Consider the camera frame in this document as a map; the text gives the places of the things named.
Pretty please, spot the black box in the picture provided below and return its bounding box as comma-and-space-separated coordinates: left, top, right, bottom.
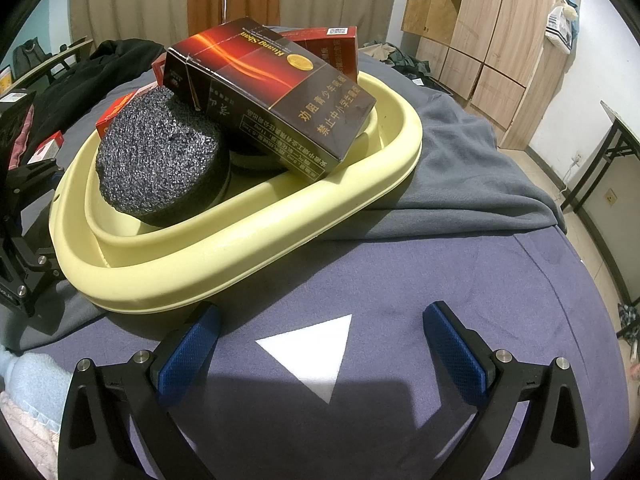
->
0, 89, 37, 173

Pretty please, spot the pink blanket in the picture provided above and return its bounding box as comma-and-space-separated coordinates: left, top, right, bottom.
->
0, 390, 62, 480

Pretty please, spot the black clothing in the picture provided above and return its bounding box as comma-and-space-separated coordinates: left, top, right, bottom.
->
30, 37, 168, 136

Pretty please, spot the black folding table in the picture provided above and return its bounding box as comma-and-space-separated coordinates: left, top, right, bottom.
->
560, 100, 640, 307

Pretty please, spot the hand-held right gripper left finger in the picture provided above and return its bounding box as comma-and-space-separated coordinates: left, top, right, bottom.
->
57, 301, 223, 480

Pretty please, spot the yellow plastic basin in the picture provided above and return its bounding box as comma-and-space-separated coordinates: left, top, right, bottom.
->
48, 71, 424, 316

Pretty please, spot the dark brown carton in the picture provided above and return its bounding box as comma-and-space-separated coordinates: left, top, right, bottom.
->
164, 16, 378, 178

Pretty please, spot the checked cloth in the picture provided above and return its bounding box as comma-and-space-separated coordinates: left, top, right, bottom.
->
617, 302, 640, 343

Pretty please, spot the grey backpack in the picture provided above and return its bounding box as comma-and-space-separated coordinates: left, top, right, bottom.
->
10, 40, 52, 82

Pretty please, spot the grey blanket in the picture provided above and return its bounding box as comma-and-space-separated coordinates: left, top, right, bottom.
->
20, 52, 568, 352

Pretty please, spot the white plastic bag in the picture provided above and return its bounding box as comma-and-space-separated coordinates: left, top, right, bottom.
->
545, 0, 581, 56

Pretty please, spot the light blue towel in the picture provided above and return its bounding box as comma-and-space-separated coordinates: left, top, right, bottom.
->
0, 347, 77, 413

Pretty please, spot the wooden wardrobe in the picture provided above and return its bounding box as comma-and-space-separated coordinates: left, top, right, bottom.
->
401, 0, 584, 152

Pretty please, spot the pile of clothes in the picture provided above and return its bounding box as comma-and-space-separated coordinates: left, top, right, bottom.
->
359, 40, 452, 97

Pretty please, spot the black round sponge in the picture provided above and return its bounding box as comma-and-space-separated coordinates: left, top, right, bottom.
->
95, 86, 232, 228

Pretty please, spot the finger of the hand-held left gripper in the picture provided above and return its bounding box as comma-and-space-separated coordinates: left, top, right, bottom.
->
0, 230, 65, 319
6, 157, 67, 202

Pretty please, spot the small red box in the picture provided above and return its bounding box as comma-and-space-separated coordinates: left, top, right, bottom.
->
27, 130, 66, 166
95, 91, 143, 139

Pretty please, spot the red carton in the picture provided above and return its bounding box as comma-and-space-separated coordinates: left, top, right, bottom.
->
151, 25, 360, 87

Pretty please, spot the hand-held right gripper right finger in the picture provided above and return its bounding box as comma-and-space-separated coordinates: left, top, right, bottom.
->
422, 300, 596, 480

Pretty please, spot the purple bed sheet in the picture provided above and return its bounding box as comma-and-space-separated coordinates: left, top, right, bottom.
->
0, 225, 619, 480

